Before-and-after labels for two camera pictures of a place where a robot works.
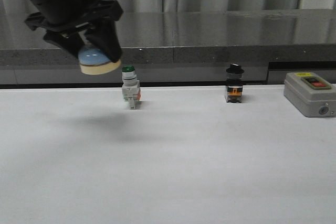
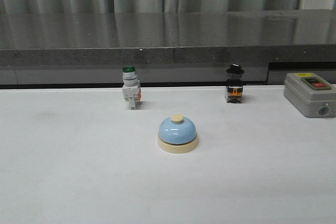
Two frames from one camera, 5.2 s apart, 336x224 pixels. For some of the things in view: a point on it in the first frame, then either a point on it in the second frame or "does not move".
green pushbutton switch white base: [130, 86] does not move
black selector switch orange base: [234, 90] does not move
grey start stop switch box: [310, 94] does not move
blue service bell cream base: [93, 61] -> [177, 135]
